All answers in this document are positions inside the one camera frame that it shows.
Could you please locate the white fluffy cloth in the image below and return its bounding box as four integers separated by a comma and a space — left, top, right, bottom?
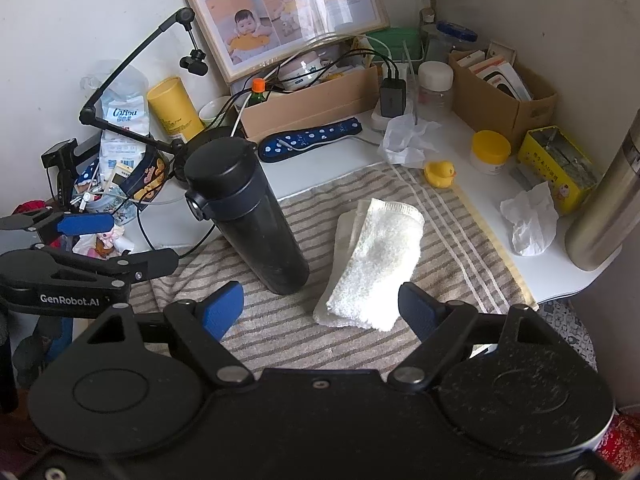
312, 198, 424, 333

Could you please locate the black thermos bottle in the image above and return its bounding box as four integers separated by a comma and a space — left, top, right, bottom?
183, 136, 309, 296

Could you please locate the green plastic container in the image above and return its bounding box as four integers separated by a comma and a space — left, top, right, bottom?
367, 27, 424, 62

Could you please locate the black articulated stand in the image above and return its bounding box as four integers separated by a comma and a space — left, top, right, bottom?
41, 6, 208, 210

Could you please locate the blue snack packet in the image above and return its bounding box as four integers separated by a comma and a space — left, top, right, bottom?
117, 148, 168, 200

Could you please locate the white plastic snack bag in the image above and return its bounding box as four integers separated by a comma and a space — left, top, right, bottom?
96, 65, 150, 184

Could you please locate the yellow rubber duck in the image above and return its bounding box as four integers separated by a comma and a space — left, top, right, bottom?
423, 160, 457, 188

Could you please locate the crumpled tissue near tin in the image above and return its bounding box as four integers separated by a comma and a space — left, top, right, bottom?
500, 182, 559, 257

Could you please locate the black round stand base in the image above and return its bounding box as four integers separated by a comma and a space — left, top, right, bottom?
184, 126, 232, 156

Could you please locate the yellow cylinder canister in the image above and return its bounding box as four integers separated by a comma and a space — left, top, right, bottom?
146, 76, 204, 142

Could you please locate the crumpled tissue near adapter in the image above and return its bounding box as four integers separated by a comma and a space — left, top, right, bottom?
378, 115, 442, 169

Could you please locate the white ceramic cup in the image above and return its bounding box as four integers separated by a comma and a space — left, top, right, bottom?
198, 96, 236, 128

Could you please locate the yellow lid cream jar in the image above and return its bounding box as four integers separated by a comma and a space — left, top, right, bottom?
470, 130, 511, 176

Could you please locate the stainless steel thermos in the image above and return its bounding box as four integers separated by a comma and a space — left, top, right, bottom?
565, 114, 640, 271

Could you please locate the white power strip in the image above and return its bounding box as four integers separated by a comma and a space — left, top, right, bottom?
371, 76, 414, 132

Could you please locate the yellow tin box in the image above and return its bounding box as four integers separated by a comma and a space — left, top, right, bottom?
516, 126, 601, 216

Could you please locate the orange cap green bottle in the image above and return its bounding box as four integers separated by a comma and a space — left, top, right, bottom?
247, 78, 267, 106

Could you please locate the black power adapter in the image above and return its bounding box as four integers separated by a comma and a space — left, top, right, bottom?
380, 77, 407, 118

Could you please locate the long cardboard box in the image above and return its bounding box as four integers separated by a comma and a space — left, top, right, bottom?
241, 67, 380, 141

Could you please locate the small cardboard box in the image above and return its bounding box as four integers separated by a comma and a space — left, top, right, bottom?
448, 51, 558, 153

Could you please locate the white lid clear jar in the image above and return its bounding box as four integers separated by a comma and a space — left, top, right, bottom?
418, 61, 454, 122

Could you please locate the blue lid glass jar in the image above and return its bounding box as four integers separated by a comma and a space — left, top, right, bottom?
425, 21, 478, 63

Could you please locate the framed baby photo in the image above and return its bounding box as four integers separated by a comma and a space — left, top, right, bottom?
186, 0, 390, 84

